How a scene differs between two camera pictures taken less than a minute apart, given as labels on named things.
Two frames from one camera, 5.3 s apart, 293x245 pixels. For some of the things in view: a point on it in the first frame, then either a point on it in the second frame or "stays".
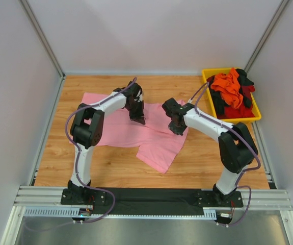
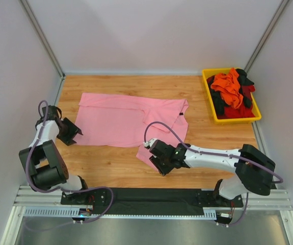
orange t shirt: [229, 85] stays
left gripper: [136, 109] -> [68, 130]
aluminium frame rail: [50, 197] stays
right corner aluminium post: [280, 11] stays
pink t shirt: [158, 145] stays
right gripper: [176, 121] -> [160, 157]
